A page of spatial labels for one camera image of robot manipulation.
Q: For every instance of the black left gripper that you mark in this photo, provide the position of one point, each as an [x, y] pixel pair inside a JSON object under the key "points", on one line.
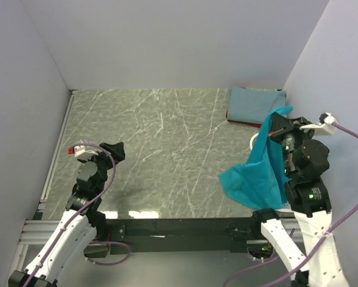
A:
{"points": [[117, 152]]}

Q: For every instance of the white perforated laundry basket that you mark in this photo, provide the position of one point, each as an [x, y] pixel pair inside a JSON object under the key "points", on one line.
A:
{"points": [[286, 208]]}

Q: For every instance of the folded light blue t shirt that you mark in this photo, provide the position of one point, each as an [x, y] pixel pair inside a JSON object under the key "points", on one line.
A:
{"points": [[253, 106]]}

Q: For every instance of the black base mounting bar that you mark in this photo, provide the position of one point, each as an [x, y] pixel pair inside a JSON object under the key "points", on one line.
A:
{"points": [[180, 235]]}

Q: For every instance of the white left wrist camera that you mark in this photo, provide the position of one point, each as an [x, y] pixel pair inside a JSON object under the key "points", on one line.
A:
{"points": [[82, 151]]}

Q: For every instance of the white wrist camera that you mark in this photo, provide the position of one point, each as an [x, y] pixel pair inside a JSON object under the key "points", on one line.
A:
{"points": [[82, 151], [324, 127]]}

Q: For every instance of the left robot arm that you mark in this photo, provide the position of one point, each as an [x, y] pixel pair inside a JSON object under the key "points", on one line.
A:
{"points": [[81, 221]]}

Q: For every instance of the aluminium frame rail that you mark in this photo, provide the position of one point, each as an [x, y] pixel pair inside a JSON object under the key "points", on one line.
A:
{"points": [[35, 230]]}

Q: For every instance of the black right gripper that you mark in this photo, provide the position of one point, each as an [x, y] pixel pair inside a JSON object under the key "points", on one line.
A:
{"points": [[280, 124]]}

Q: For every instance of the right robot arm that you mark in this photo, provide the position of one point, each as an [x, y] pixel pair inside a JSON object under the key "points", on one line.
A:
{"points": [[305, 160]]}

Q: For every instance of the folded red t shirt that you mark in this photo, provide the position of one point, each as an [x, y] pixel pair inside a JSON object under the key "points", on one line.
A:
{"points": [[242, 122]]}

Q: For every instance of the teal t shirt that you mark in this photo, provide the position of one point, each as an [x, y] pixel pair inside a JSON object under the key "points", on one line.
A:
{"points": [[259, 182]]}

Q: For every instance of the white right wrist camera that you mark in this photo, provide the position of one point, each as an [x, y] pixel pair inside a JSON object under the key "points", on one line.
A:
{"points": [[324, 127]]}

